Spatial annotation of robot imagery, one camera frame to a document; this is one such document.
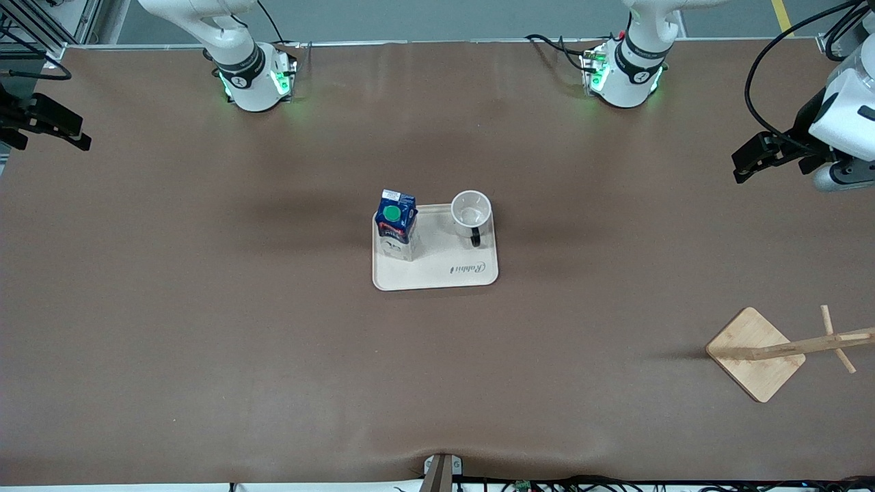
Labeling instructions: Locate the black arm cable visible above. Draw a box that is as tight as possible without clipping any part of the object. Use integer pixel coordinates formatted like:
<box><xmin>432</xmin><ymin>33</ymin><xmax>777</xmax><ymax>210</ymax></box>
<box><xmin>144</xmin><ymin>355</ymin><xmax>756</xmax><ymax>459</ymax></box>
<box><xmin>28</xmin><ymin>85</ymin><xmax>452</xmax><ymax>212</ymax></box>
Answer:
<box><xmin>254</xmin><ymin>0</ymin><xmax>289</xmax><ymax>47</ymax></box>
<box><xmin>744</xmin><ymin>0</ymin><xmax>875</xmax><ymax>150</ymax></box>

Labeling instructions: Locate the cream plastic tray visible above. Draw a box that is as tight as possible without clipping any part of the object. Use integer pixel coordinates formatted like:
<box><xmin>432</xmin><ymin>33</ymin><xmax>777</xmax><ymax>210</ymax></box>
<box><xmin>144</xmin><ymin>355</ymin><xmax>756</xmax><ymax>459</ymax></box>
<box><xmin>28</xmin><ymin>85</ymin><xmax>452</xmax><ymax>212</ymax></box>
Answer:
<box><xmin>372</xmin><ymin>203</ymin><xmax>499</xmax><ymax>292</ymax></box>

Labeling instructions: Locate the aluminium frame profile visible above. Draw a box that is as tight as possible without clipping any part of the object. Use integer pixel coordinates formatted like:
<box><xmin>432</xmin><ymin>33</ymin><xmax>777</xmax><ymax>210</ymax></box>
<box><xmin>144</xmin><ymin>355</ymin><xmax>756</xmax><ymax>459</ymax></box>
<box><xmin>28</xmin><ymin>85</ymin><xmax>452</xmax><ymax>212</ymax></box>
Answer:
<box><xmin>816</xmin><ymin>0</ymin><xmax>875</xmax><ymax>64</ymax></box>
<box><xmin>0</xmin><ymin>0</ymin><xmax>103</xmax><ymax>62</ymax></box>

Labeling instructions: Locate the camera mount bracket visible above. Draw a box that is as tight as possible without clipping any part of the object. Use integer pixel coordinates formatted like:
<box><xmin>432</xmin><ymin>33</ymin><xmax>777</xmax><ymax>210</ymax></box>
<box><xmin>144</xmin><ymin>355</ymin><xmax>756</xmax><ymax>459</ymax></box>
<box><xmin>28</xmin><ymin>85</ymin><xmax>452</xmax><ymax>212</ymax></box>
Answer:
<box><xmin>422</xmin><ymin>453</ymin><xmax>463</xmax><ymax>492</ymax></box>

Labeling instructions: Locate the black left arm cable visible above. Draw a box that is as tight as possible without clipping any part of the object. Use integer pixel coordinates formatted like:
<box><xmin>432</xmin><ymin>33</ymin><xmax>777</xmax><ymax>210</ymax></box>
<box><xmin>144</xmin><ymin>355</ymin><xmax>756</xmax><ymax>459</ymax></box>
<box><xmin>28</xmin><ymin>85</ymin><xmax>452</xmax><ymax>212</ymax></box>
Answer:
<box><xmin>744</xmin><ymin>0</ymin><xmax>875</xmax><ymax>150</ymax></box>

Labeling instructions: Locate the white smiley mug black handle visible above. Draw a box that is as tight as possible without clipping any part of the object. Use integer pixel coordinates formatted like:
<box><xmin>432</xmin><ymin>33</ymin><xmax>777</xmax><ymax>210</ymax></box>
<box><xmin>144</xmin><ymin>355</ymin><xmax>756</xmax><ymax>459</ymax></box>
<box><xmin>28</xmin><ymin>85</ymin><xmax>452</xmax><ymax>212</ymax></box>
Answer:
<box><xmin>450</xmin><ymin>190</ymin><xmax>493</xmax><ymax>248</ymax></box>

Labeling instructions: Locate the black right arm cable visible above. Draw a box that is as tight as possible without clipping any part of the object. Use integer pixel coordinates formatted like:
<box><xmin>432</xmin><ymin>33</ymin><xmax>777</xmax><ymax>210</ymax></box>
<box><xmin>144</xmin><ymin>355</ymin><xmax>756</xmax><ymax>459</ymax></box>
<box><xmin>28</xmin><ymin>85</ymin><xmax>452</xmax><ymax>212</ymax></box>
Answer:
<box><xmin>254</xmin><ymin>0</ymin><xmax>289</xmax><ymax>47</ymax></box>

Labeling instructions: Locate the black base power cable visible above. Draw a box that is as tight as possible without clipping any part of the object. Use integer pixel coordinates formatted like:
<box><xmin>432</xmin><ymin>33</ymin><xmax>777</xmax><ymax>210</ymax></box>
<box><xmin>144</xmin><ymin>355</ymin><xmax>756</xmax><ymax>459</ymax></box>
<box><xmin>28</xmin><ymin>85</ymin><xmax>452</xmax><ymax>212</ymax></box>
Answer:
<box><xmin>525</xmin><ymin>33</ymin><xmax>597</xmax><ymax>73</ymax></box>

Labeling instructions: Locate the blue milk carton green cap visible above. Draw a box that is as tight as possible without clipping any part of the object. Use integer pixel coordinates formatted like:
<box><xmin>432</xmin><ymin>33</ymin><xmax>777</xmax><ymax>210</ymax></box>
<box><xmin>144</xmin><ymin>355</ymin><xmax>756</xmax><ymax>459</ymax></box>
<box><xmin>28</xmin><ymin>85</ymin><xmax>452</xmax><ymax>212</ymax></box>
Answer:
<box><xmin>375</xmin><ymin>189</ymin><xmax>418</xmax><ymax>262</ymax></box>

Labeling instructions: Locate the wooden cup rack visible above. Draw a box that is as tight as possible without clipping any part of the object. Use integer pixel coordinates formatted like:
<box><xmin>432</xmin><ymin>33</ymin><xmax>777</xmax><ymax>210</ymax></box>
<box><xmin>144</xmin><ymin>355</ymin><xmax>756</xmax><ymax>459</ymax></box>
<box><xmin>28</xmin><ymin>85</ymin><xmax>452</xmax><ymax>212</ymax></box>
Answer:
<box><xmin>705</xmin><ymin>305</ymin><xmax>875</xmax><ymax>403</ymax></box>

